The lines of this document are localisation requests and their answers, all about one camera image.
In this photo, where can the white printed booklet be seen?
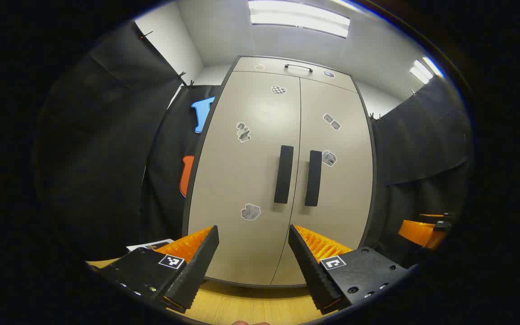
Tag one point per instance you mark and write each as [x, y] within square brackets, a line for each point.
[145, 246]

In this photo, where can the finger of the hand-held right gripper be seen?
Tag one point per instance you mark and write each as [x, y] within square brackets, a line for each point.
[418, 232]
[440, 217]

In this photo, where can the grey cabinet door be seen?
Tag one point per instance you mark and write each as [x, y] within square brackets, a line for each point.
[341, 198]
[242, 180]

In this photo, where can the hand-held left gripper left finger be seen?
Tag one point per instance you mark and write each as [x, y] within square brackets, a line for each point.
[199, 266]

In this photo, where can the large ceiling light panel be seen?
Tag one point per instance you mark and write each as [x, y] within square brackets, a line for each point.
[296, 18]

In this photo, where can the grey double-door shoe cabinet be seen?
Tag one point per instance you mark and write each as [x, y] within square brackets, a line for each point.
[196, 164]

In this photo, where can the black backdrop cloth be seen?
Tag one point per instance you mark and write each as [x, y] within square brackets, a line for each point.
[106, 158]
[422, 149]

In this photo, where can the grey cabinet drawer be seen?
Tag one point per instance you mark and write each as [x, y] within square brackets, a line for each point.
[278, 79]

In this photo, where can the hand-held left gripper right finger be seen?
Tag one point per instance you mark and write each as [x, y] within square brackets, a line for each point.
[309, 271]

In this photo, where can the small ceiling light panel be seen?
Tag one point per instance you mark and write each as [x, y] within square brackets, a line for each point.
[422, 71]

